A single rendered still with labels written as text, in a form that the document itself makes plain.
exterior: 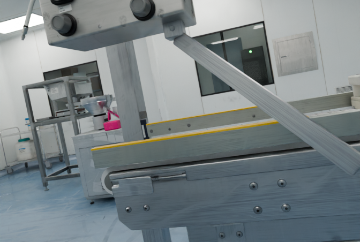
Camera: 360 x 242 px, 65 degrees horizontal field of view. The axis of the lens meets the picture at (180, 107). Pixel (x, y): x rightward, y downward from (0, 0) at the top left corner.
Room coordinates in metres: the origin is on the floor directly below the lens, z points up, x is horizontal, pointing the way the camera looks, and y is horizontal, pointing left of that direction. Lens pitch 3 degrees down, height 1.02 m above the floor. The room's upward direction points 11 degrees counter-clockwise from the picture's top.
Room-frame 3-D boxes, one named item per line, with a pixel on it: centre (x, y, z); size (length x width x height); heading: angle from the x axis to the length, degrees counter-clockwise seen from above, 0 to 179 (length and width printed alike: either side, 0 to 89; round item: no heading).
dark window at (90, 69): (6.13, 2.17, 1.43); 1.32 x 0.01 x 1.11; 77
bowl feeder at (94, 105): (3.26, 0.86, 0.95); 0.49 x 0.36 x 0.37; 77
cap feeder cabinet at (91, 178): (3.20, 0.83, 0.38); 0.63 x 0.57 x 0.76; 77
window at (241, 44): (5.38, -1.12, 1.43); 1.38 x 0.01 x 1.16; 77
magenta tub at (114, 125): (2.98, 0.73, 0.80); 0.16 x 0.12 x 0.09; 77
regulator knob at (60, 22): (0.42, 0.15, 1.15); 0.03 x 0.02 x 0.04; 77
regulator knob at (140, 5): (0.39, 0.03, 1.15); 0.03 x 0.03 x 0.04; 77
